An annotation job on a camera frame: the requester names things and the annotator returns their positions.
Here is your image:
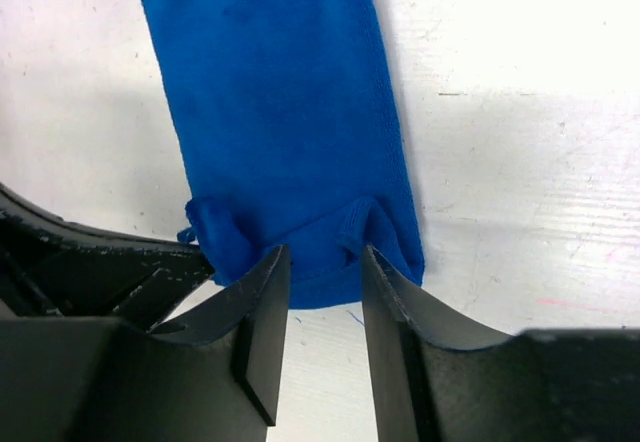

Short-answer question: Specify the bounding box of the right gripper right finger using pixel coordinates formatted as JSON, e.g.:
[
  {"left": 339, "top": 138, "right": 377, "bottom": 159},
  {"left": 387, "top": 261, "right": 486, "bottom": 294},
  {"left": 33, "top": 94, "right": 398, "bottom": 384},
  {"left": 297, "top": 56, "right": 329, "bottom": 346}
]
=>
[{"left": 361, "top": 247, "right": 639, "bottom": 441}]

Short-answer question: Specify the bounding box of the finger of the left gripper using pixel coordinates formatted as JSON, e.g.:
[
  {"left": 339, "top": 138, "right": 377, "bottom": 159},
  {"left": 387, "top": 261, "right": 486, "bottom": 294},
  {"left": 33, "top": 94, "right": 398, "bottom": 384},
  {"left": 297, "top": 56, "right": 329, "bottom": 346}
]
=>
[{"left": 1, "top": 187, "right": 214, "bottom": 330}]

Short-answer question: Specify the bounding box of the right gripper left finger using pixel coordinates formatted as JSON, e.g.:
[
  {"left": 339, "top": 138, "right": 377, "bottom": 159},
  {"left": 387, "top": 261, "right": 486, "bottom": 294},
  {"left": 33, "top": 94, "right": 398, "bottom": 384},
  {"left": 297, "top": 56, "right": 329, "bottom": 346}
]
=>
[{"left": 1, "top": 246, "right": 291, "bottom": 441}]

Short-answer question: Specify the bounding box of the blue towel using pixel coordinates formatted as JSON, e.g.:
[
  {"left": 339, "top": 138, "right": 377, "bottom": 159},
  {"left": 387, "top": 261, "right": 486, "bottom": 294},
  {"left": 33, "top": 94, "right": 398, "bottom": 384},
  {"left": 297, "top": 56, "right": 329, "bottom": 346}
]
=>
[{"left": 141, "top": 0, "right": 425, "bottom": 309}]

